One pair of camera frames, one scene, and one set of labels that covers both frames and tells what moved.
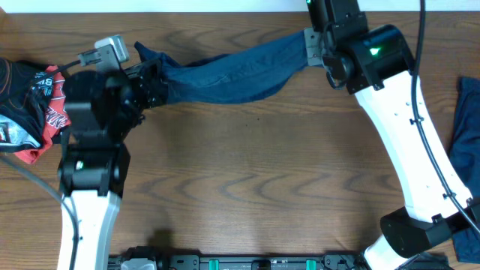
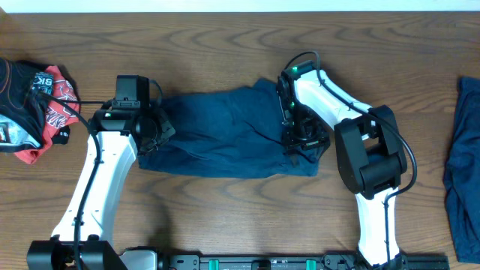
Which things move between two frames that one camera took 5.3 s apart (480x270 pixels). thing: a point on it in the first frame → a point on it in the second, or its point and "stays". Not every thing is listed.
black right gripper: x=313 y=42 → x=322 y=140
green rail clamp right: x=310 y=264 stays
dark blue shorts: x=248 y=75 → x=238 y=133
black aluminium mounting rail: x=262 y=262 stays
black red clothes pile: x=33 y=108 stays
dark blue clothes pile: x=465 y=156 stays
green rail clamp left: x=213 y=264 stays
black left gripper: x=149 y=84 → x=168 y=130
